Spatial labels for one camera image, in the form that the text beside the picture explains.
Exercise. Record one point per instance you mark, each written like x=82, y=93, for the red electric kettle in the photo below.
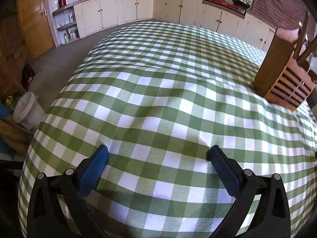
x=62, y=1

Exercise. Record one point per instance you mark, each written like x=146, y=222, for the green checked tablecloth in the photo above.
x=158, y=99

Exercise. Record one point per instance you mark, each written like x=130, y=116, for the wooden door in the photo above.
x=33, y=22

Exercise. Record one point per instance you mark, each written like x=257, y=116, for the white plastic bucket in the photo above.
x=27, y=111

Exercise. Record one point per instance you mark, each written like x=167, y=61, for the grey open shelf unit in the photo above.
x=65, y=23

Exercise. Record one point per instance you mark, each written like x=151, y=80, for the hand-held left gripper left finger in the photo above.
x=94, y=169

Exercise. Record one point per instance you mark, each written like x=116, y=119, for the dark red bag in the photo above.
x=28, y=73

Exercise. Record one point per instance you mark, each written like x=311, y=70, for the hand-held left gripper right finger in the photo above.
x=224, y=171

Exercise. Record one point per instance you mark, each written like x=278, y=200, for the wooden slatted utensil holder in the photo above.
x=271, y=64

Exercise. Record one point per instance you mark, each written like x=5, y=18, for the white plastic jug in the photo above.
x=70, y=17

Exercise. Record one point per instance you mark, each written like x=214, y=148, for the red gas stove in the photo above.
x=224, y=3

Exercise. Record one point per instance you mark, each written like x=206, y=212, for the black frying pan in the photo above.
x=239, y=2

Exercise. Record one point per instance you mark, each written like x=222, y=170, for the cleaning spray bottles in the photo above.
x=70, y=35

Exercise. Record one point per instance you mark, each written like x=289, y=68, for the cream kitchen cabinets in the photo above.
x=128, y=7

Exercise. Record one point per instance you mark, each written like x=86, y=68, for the pink utensil head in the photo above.
x=287, y=35

